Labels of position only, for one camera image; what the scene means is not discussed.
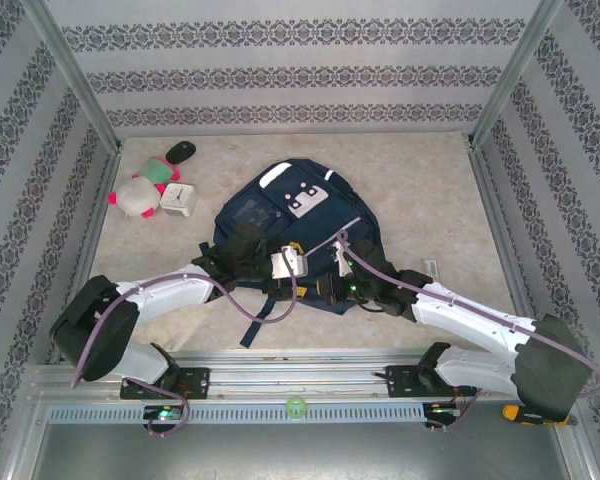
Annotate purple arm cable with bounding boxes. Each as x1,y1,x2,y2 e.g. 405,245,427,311
335,229,600,401
71,257,301,390

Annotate yellow black screwdriver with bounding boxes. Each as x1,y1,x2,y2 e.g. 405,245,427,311
502,404,575,427

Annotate green pink plush toy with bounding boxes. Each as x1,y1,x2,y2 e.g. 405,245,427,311
132,157,184,185

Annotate white square alarm clock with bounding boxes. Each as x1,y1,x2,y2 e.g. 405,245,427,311
159,182,199,218

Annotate controller board green light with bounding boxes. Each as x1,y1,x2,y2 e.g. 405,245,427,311
143,404,184,424
424,402,461,421

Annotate black computer mouse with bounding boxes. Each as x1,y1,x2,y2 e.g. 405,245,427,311
164,141,198,164

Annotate navy blue backpack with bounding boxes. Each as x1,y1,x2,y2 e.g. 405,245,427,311
212,158,381,349

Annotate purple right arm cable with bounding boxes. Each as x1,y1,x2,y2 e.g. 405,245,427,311
335,229,600,401

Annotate aluminium frame post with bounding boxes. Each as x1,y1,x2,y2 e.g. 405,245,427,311
464,0,566,151
22,0,126,156

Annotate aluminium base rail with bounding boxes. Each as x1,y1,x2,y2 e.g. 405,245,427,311
29,349,511,401

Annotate grey slotted cable duct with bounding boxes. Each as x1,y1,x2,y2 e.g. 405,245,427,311
47,402,431,426

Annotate white pink plush toy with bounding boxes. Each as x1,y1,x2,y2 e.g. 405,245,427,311
107,177,164,220

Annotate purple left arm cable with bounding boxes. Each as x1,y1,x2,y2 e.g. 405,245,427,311
71,257,301,390

